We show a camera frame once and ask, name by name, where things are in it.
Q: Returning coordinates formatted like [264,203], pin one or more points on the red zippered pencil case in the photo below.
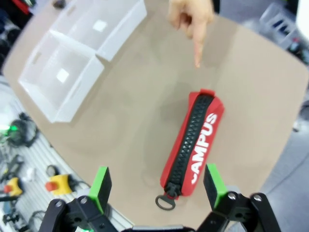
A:
[183,149]

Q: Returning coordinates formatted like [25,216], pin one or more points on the grey slotted aluminium base plate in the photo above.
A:
[43,154]

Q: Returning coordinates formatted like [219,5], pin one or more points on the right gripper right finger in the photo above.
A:
[213,186]

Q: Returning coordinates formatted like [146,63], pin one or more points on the yellow emergency stop button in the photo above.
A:
[60,184]
[14,187]

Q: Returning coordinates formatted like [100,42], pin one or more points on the person's right hand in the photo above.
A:
[195,17]

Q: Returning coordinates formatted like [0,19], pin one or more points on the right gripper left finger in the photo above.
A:
[102,186]

